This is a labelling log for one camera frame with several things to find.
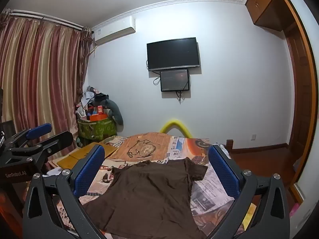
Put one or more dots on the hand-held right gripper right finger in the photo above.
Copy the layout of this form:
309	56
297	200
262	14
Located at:
224	171

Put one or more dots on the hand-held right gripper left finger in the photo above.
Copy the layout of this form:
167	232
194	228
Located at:
89	169

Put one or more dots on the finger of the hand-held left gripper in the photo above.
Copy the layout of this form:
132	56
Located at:
59	139
39	130

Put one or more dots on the brown t-shirt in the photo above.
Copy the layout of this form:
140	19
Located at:
149	191

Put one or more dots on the pile of clothes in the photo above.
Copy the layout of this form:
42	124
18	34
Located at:
89	97

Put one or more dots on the flattened brown cardboard box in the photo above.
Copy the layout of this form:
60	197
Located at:
84	151

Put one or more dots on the green storage box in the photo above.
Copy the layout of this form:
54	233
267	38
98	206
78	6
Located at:
97	129

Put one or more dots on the orange box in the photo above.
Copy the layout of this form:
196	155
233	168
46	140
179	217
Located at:
96	117

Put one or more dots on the striped red and gold curtain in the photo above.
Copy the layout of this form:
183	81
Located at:
37	79

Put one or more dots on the yellow cloth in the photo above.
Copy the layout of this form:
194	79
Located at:
250	216

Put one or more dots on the grey plush toy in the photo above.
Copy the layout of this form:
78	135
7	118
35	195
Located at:
116	109

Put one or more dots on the printed bed sheet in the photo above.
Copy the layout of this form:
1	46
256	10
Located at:
149	147

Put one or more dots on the yellow foam tube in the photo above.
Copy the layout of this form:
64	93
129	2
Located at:
174	122

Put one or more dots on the pink object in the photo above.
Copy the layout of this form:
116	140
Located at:
296	210

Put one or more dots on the small black monitor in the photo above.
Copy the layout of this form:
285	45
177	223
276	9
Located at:
174	79

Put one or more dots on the wooden door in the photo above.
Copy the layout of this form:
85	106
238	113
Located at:
299	92

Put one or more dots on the white air conditioner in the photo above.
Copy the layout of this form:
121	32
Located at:
114	31

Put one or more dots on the wooden overhead cabinet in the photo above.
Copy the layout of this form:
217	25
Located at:
264	2

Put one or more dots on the wooden bed frame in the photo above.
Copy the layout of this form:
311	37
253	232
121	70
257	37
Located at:
229	147

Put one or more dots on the white wall socket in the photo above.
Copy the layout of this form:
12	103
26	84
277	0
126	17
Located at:
253	137

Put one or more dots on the white curtain rail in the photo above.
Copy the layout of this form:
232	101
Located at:
49	20

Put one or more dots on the black wall television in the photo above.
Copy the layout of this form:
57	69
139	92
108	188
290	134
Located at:
172	53

